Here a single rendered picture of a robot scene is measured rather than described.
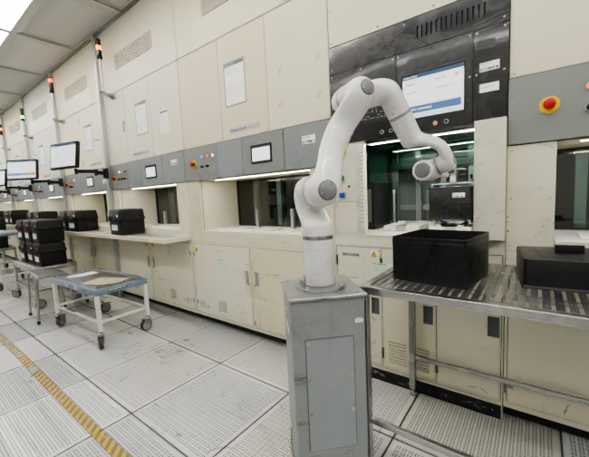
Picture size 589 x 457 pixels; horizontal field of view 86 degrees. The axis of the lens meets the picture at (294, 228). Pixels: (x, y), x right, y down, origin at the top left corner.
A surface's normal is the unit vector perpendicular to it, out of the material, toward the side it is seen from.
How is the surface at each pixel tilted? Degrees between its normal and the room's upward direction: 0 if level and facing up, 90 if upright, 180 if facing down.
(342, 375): 90
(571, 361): 90
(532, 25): 90
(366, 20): 93
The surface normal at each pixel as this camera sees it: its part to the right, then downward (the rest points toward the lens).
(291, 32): -0.61, 0.11
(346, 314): 0.13, 0.09
